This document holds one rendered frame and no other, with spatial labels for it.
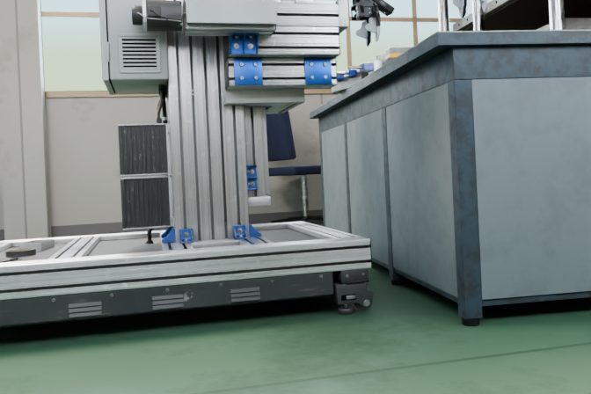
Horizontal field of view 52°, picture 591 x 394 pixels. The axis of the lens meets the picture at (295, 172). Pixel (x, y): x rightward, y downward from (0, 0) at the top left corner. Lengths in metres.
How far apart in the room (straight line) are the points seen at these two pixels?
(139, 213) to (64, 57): 3.18
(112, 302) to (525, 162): 1.21
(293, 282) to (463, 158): 0.61
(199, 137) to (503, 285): 1.06
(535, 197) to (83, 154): 3.91
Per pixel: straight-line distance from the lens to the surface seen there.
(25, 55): 5.04
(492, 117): 1.75
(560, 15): 2.77
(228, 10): 1.81
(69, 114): 5.12
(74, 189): 5.08
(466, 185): 1.70
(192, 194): 2.04
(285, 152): 4.77
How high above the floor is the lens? 0.44
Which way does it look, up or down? level
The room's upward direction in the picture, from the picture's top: 3 degrees counter-clockwise
